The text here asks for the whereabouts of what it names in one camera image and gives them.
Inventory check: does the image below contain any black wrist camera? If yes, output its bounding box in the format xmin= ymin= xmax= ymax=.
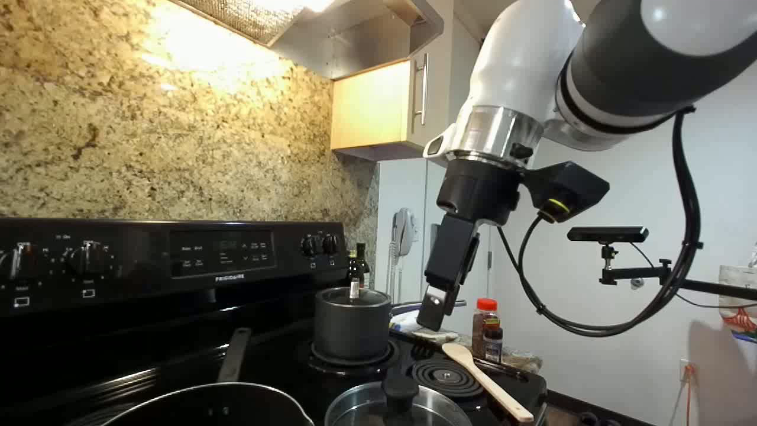
xmin=523 ymin=161 xmax=612 ymax=225

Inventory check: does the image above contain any black electric stove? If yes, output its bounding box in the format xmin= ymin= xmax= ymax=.
xmin=0 ymin=214 xmax=550 ymax=426

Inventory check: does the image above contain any bare black coil burner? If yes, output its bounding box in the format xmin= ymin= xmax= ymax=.
xmin=406 ymin=354 xmax=490 ymax=403

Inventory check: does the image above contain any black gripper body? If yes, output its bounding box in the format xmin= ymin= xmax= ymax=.
xmin=424 ymin=153 xmax=525 ymax=301

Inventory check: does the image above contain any wooden spoon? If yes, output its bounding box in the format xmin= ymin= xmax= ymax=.
xmin=438 ymin=339 xmax=536 ymax=426

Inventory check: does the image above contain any light wooden cabinet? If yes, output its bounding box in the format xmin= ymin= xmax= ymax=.
xmin=328 ymin=0 xmax=458 ymax=162

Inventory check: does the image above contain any red cap spice bottle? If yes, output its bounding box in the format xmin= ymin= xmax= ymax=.
xmin=470 ymin=295 xmax=506 ymax=368

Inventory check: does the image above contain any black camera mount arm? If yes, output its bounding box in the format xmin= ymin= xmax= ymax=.
xmin=595 ymin=242 xmax=757 ymax=302

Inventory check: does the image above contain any white tube item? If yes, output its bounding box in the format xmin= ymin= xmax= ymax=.
xmin=387 ymin=307 xmax=425 ymax=339

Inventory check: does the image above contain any small dark saucepan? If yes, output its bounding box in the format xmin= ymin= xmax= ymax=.
xmin=311 ymin=284 xmax=396 ymax=365

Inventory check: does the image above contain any white draped object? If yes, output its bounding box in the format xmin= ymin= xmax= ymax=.
xmin=684 ymin=316 xmax=757 ymax=426

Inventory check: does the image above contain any covered black coil burner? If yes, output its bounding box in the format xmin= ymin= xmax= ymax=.
xmin=304 ymin=339 xmax=402 ymax=378

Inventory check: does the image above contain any black exterior camera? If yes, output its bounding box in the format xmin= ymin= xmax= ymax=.
xmin=564 ymin=225 xmax=650 ymax=246

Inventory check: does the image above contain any clear plastic bag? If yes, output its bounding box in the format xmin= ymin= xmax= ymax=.
xmin=717 ymin=262 xmax=757 ymax=342

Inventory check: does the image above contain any white wall phone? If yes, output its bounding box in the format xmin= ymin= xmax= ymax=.
xmin=391 ymin=205 xmax=419 ymax=259

